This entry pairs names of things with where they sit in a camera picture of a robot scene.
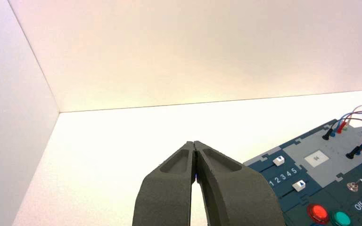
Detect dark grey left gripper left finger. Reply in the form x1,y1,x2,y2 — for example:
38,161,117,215
132,141,196,226

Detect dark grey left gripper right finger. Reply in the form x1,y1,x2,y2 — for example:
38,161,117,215
194,140,287,226

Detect red round push button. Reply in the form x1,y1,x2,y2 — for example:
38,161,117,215
307,204,330,225

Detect white square display tile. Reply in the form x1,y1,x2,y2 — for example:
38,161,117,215
304,150,330,168

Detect blue and grey task board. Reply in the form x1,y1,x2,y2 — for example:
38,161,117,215
243,118,362,226

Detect green round push button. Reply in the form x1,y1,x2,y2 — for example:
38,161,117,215
330,211,352,226

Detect metal toggle switch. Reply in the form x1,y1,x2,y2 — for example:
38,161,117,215
346,178,362,192

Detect black banana plug cable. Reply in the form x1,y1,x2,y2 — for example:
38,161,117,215
322,118,362,160

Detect red banana plug cable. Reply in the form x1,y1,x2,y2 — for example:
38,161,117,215
337,104,362,153

